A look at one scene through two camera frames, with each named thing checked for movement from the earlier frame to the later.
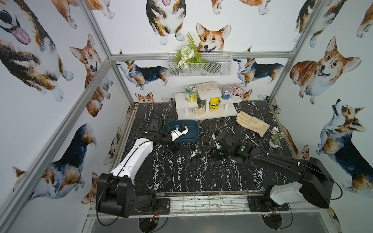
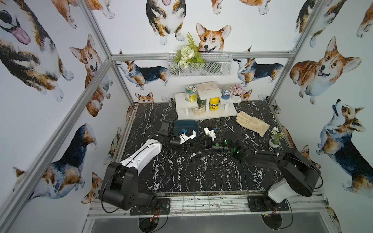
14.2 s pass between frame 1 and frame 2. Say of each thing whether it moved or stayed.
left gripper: moved
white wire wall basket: stayed
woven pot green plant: stayed
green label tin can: stayed
